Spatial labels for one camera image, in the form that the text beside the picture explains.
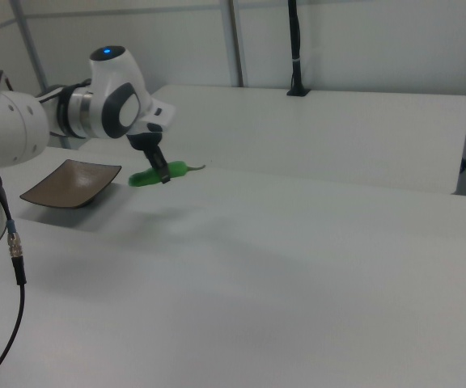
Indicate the square brown ceramic plate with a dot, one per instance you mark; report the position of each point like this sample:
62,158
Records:
71,184

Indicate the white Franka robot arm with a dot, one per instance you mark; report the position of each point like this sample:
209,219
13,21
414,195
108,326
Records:
18,129

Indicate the black camera pole with base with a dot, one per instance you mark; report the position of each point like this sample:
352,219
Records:
296,48

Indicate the grey partition frame post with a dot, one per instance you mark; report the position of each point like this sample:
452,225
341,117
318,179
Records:
236,40
28,44

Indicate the dark Franka gripper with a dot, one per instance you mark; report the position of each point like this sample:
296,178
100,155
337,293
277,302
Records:
158,115

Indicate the green chili pepper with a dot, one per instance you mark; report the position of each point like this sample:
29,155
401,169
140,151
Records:
144,177

